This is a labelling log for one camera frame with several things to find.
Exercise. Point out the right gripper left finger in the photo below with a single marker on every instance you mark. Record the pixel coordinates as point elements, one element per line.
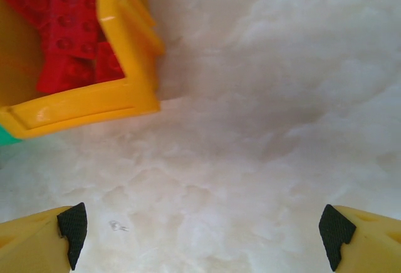
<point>31,245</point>

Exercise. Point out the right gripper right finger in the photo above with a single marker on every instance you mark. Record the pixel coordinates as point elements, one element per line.
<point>369,245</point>

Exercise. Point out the green plastic bin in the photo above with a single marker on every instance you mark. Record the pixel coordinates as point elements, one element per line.
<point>6,136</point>

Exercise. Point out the orange plastic bin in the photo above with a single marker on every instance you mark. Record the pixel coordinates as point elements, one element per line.
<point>94,104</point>

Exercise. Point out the small red lego brick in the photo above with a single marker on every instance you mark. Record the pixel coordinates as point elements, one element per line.
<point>108,64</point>

